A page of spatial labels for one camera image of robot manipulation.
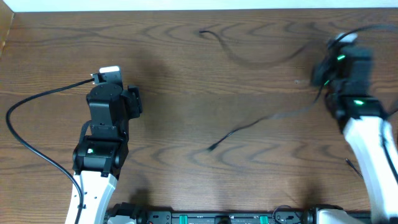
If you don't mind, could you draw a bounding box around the black left camera cable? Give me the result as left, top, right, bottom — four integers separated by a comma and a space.
5, 77, 103, 224

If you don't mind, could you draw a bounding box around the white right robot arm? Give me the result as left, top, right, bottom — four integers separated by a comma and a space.
312, 40, 397, 223

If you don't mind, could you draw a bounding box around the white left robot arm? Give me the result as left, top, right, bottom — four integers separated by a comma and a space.
66, 67, 142, 223

